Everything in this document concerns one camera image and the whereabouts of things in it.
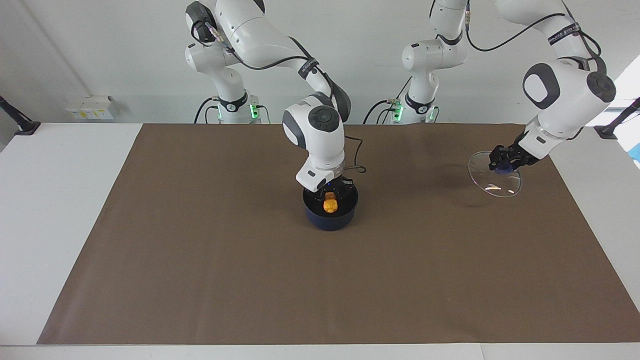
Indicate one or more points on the glass lid with blue knob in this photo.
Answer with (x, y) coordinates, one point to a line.
(495, 187)

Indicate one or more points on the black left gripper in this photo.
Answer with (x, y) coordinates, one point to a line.
(525, 152)

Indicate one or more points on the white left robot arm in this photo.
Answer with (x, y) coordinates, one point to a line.
(565, 100)

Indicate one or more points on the white wall socket box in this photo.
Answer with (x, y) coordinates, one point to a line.
(90, 110)

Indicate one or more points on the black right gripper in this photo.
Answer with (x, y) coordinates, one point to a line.
(336, 186)

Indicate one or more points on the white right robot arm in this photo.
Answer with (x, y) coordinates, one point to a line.
(320, 145)

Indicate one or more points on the dark blue saucepan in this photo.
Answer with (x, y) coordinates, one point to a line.
(330, 222)

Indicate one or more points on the brown table mat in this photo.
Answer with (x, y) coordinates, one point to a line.
(200, 275)

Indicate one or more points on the black camera stand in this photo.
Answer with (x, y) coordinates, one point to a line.
(609, 131)
(24, 126)

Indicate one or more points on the light blue object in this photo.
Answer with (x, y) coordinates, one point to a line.
(637, 152)

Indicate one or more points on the yellow corn cob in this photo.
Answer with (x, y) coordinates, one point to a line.
(330, 206)

